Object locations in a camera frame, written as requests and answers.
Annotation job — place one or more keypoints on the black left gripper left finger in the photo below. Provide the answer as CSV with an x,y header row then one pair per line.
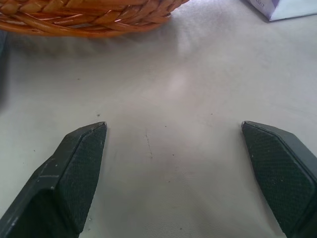
x,y
67,178

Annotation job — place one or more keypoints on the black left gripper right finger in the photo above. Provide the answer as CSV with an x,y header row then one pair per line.
x,y
280,173

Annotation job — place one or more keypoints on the orange wicker basket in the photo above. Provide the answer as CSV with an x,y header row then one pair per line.
x,y
86,16

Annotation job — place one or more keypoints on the white and purple box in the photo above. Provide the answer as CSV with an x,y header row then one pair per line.
x,y
282,8

